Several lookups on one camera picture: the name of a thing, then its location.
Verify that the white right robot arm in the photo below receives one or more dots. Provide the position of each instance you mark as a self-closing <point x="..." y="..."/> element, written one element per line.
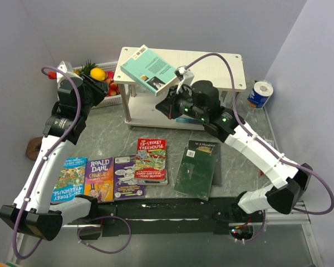
<point x="201" y="102"/>

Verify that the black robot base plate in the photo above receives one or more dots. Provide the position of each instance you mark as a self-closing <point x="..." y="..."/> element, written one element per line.
<point x="170" y="216"/>

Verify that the aluminium frame rail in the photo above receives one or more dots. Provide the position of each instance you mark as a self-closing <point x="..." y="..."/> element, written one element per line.
<point x="279" y="240"/>

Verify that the white plastic fruit basket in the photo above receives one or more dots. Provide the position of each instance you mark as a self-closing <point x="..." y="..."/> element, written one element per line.
<point x="108" y="101"/>

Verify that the red apples cluster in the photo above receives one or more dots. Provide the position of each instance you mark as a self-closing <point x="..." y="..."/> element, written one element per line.
<point x="113" y="88"/>

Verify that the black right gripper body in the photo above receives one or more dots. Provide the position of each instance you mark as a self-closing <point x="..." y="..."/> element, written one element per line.
<point x="183" y="104"/>

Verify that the blue 26-Storey Treehouse book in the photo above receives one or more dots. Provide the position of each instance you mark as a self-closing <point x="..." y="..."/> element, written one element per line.
<point x="71" y="180"/>

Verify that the Roald Dahl Charlie book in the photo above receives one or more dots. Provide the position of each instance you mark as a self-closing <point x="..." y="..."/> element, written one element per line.
<point x="99" y="179"/>

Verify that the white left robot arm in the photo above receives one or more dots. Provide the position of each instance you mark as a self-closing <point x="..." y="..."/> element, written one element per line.
<point x="33" y="212"/>

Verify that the toilet paper roll blue wrap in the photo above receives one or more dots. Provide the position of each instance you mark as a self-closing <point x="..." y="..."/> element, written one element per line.
<point x="260" y="94"/>

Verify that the pineapple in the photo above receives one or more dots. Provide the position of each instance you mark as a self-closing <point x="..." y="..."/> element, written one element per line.
<point x="86" y="68"/>

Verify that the brown paper roll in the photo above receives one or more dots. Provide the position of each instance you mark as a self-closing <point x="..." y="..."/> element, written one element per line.
<point x="33" y="148"/>

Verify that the purple 52-Storey Treehouse book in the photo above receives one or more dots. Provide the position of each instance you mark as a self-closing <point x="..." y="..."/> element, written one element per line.
<point x="125" y="184"/>

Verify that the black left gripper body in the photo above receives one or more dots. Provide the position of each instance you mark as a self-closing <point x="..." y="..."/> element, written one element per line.
<point x="94" y="93"/>

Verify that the red 13-Storey Treehouse book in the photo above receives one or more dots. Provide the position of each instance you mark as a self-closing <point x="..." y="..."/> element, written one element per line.
<point x="150" y="161"/>

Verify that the teal paperback book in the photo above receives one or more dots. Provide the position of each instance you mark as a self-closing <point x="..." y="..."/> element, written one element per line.
<point x="149" y="70"/>

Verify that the yellow lemon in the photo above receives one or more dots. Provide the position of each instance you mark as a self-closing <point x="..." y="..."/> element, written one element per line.
<point x="98" y="74"/>

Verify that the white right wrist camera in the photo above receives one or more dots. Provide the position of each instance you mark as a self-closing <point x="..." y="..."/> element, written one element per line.
<point x="185" y="77"/>

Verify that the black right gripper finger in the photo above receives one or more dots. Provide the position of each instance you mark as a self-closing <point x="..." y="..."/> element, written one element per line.
<point x="175" y="90"/>
<point x="165" y="108"/>

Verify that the dark green book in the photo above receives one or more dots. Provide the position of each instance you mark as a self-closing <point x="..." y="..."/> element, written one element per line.
<point x="195" y="174"/>

